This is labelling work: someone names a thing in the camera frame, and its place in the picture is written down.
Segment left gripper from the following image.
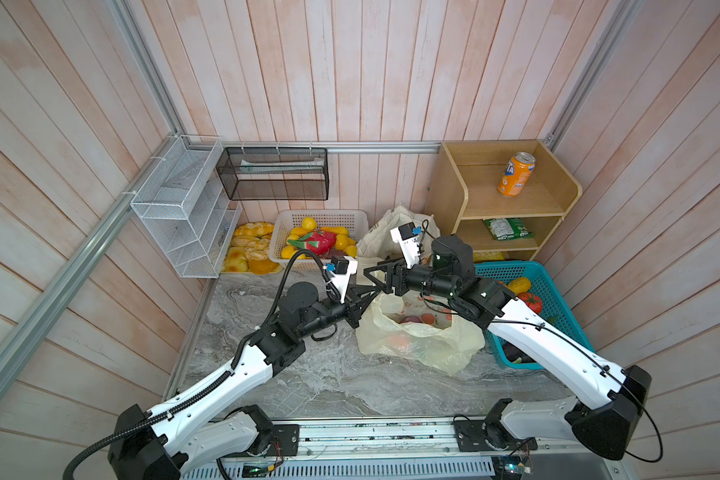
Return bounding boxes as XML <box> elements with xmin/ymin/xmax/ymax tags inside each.
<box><xmin>297</xmin><ymin>283</ymin><xmax>380</xmax><ymax>338</ymax></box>

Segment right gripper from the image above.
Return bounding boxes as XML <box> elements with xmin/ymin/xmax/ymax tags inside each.
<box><xmin>364</xmin><ymin>255</ymin><xmax>456</xmax><ymax>302</ymax></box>

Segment canvas tote bag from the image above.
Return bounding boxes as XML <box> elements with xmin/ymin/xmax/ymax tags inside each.
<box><xmin>357</xmin><ymin>206</ymin><xmax>441</xmax><ymax>267</ymax></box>

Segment purple onion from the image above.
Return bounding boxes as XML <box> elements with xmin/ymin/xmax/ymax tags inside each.
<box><xmin>399</xmin><ymin>316</ymin><xmax>423</xmax><ymax>324</ymax></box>

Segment yellow plastic bag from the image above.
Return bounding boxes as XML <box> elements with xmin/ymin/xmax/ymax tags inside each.
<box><xmin>355</xmin><ymin>292</ymin><xmax>485</xmax><ymax>376</ymax></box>

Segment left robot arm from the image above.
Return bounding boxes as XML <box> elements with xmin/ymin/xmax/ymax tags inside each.
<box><xmin>62</xmin><ymin>282</ymin><xmax>381</xmax><ymax>479</ymax></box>

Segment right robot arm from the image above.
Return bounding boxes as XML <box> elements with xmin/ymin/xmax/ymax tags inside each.
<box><xmin>363</xmin><ymin>235</ymin><xmax>652</xmax><ymax>460</ymax></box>

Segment dragon fruit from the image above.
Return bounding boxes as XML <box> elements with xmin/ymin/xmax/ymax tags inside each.
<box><xmin>287</xmin><ymin>230</ymin><xmax>337</xmax><ymax>256</ymax></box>

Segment yellow snack packet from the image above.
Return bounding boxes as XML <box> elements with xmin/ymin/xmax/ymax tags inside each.
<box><xmin>473</xmin><ymin>251</ymin><xmax>508</xmax><ymax>263</ymax></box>

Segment white plastic basket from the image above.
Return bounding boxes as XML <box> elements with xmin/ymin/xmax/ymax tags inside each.
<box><xmin>268</xmin><ymin>210</ymin><xmax>369</xmax><ymax>269</ymax></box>

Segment green snack packet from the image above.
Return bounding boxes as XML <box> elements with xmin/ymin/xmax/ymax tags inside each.
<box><xmin>483</xmin><ymin>218</ymin><xmax>533</xmax><ymax>241</ymax></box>

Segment yellow bell pepper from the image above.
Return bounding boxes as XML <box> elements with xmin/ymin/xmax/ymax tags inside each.
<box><xmin>507</xmin><ymin>277</ymin><xmax>532</xmax><ymax>295</ymax></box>

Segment teal plastic basket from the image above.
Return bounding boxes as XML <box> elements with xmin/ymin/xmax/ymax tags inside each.
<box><xmin>475</xmin><ymin>260</ymin><xmax>594</xmax><ymax>352</ymax></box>

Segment wooden shelf unit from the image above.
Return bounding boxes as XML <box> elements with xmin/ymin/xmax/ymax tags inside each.
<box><xmin>423</xmin><ymin>140</ymin><xmax>583</xmax><ymax>260</ymax></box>

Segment black mesh basket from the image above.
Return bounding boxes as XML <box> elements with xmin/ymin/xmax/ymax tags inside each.
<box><xmin>216</xmin><ymin>146</ymin><xmax>330</xmax><ymax>201</ymax></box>

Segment red tomato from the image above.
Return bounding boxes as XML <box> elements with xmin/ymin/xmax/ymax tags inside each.
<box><xmin>518</xmin><ymin>292</ymin><xmax>543</xmax><ymax>315</ymax></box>

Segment orange soda can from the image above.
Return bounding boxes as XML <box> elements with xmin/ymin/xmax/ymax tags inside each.
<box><xmin>498</xmin><ymin>152</ymin><xmax>536</xmax><ymax>197</ymax></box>

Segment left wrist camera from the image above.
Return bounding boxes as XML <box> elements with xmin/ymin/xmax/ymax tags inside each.
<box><xmin>324</xmin><ymin>256</ymin><xmax>358</xmax><ymax>304</ymax></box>

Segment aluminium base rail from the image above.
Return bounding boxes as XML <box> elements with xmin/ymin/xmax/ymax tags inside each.
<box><xmin>143</xmin><ymin>411</ymin><xmax>637</xmax><ymax>479</ymax></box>

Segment white wire rack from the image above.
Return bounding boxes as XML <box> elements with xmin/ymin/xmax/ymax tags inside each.
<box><xmin>131</xmin><ymin>135</ymin><xmax>241</xmax><ymax>279</ymax></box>

